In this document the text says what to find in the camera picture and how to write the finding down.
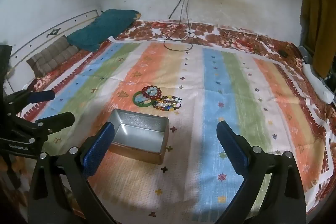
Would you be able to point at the green bangle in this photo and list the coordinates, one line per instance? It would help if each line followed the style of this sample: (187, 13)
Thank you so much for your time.
(134, 100)

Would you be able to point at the rectangular metal tin box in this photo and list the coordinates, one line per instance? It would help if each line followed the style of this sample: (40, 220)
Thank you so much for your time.
(139, 134)

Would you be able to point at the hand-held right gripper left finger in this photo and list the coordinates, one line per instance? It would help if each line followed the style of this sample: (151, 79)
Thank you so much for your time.
(98, 150)

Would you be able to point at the white bolster pillow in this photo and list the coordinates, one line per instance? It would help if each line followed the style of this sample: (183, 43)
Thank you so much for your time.
(317, 85)

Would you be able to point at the brown checked cushion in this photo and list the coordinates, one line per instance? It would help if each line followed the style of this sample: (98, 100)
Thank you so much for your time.
(52, 54)

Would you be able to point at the white bed headboard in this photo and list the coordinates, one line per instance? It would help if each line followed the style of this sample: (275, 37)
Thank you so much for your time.
(39, 29)

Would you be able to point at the teal blanket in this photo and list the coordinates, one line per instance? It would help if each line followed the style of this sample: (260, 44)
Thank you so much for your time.
(105, 27)

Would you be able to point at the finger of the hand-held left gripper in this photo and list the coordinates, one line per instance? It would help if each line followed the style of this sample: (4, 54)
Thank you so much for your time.
(59, 120)
(39, 96)

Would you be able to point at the striped pastel bed sheet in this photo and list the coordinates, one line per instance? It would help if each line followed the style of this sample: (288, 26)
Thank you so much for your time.
(204, 77)

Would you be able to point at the mustard yellow hanging cloth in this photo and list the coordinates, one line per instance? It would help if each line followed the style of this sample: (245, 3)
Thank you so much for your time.
(317, 16)

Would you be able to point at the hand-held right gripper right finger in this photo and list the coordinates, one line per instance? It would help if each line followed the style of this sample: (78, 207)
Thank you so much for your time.
(232, 150)

